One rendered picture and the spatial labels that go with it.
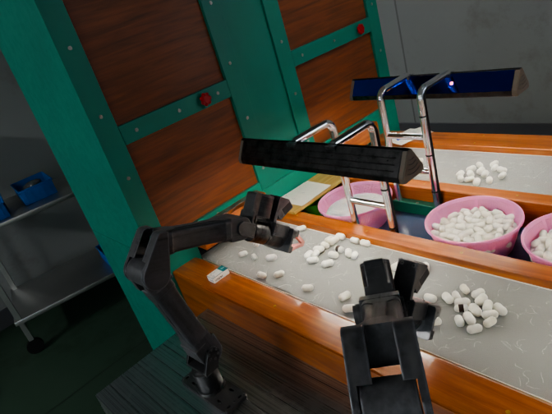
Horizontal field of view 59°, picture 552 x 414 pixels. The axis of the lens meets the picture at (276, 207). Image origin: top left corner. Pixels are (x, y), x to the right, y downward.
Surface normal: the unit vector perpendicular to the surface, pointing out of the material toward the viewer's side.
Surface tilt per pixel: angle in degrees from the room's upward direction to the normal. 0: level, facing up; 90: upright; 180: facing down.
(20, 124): 90
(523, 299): 0
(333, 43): 90
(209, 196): 90
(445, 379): 0
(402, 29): 90
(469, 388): 0
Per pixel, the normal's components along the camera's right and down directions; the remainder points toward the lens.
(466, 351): -0.28, -0.87
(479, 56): -0.69, 0.48
